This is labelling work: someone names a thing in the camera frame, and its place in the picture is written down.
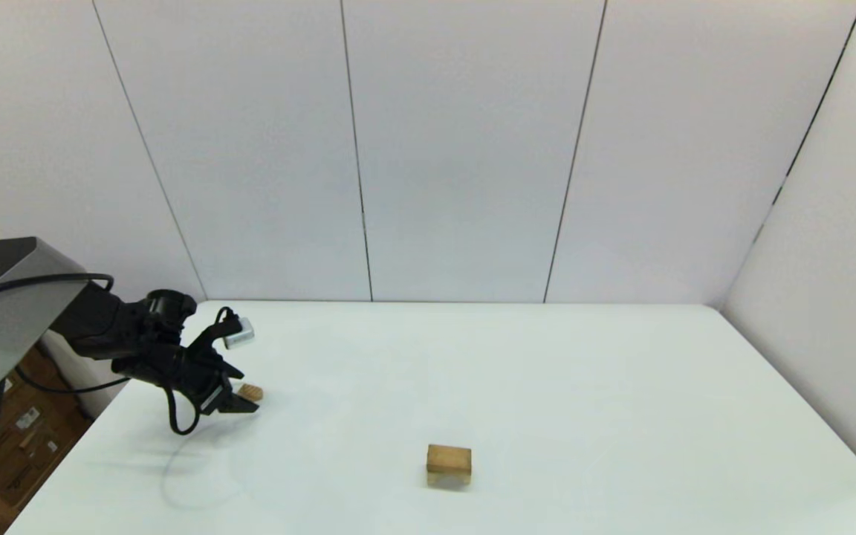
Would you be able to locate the triangular wooden building block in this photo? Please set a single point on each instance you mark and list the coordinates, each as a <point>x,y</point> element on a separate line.
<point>253,392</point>

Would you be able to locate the arched wooden building block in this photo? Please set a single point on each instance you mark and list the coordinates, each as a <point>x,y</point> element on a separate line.
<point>449,481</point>

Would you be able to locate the low brown cardboard box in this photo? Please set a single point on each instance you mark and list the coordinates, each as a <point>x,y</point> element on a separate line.
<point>1,513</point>

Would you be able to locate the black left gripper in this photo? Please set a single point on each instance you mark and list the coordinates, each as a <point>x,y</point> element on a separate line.
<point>183,371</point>

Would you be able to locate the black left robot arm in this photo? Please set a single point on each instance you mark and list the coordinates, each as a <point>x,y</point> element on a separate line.
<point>4,319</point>

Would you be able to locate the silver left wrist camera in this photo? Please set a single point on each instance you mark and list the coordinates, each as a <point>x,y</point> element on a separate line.
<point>241,336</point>

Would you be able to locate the large brown cardboard box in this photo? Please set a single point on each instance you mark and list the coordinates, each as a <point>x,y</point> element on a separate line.
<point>34,446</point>

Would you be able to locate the rectangular wooden building block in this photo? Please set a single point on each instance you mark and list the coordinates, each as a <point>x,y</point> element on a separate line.
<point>449,459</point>

